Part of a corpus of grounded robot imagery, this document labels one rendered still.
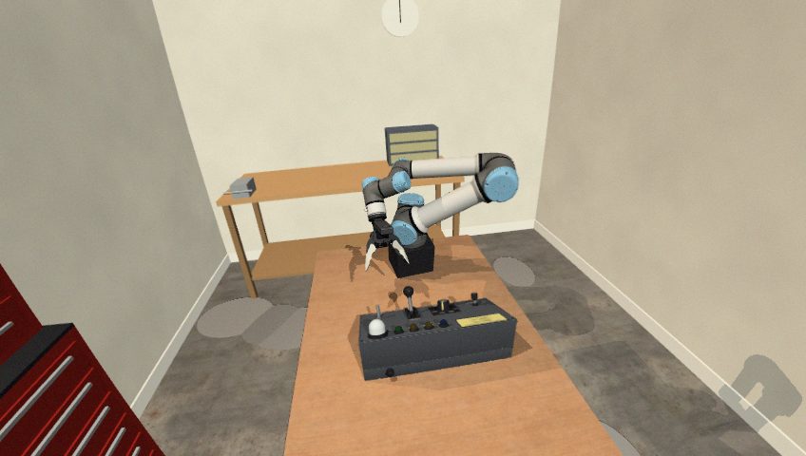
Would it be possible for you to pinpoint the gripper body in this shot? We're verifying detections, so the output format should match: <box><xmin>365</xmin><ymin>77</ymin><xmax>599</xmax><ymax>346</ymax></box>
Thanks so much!
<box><xmin>368</xmin><ymin>213</ymin><xmax>393</xmax><ymax>248</ymax></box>

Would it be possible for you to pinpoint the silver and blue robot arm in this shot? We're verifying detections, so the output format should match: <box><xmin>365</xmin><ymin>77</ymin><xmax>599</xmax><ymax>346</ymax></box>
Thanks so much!
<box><xmin>362</xmin><ymin>153</ymin><xmax>519</xmax><ymax>249</ymax></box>

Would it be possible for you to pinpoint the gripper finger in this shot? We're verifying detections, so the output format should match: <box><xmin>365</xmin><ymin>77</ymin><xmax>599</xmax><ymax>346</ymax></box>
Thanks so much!
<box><xmin>391</xmin><ymin>234</ymin><xmax>409</xmax><ymax>264</ymax></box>
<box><xmin>365</xmin><ymin>235</ymin><xmax>376</xmax><ymax>270</ymax></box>

